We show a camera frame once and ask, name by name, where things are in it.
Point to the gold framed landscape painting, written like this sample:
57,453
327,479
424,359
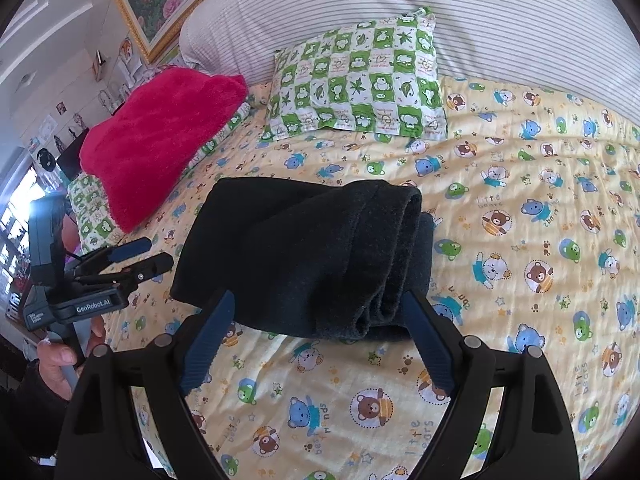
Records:
160,0

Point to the white striped bolster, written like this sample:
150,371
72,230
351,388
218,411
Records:
500,25

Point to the black pants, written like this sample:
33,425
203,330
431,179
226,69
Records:
300,255

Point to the red fluffy blanket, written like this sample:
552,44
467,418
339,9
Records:
155,145

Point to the green checked pillow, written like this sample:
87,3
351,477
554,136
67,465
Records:
360,80
95,215

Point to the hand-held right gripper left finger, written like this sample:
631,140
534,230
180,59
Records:
207,345

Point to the person's left hand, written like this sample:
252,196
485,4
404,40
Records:
55,357

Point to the yellow bear print bedsheet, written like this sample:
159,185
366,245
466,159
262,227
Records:
500,280

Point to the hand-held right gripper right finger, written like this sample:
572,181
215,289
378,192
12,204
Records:
430,345

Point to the person's left forearm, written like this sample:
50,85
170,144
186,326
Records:
30,425

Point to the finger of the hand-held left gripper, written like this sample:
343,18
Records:
127,251
150,270

